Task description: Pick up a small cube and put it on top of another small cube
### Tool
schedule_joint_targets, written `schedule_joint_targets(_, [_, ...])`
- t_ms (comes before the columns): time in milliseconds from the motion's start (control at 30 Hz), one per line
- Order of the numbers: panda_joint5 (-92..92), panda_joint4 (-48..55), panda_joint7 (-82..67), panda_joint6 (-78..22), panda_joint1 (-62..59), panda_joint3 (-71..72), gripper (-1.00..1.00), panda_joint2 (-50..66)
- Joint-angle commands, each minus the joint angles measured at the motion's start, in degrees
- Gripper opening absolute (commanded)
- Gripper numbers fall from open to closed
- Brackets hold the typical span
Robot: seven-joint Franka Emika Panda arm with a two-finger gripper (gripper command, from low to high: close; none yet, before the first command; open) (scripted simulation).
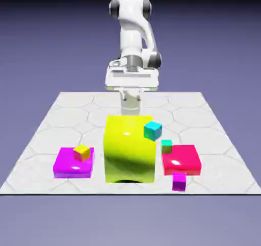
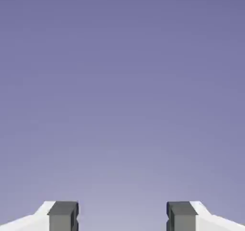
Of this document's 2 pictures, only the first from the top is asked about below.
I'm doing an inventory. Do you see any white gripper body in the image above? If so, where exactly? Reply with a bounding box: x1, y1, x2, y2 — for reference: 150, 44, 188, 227
105, 65, 160, 92

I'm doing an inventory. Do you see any small cyan cube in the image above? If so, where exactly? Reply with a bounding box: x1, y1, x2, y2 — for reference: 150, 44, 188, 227
143, 120, 163, 142

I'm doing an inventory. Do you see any small green cube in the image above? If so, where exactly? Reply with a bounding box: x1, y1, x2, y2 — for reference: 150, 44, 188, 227
161, 139, 173, 154

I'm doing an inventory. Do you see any small yellow cube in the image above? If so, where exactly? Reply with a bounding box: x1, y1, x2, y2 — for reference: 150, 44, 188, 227
73, 144, 91, 163

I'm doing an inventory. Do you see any small purple cube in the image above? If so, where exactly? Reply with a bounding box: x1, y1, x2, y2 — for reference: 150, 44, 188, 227
172, 171, 187, 192

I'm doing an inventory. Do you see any large yellow box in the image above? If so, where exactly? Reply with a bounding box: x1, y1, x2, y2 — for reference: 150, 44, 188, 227
103, 115, 157, 184

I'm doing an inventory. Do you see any large red box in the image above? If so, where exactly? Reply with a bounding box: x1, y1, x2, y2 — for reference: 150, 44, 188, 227
162, 144, 202, 177

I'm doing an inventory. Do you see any large magenta box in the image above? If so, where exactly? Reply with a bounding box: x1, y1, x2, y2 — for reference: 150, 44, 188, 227
53, 146, 95, 179

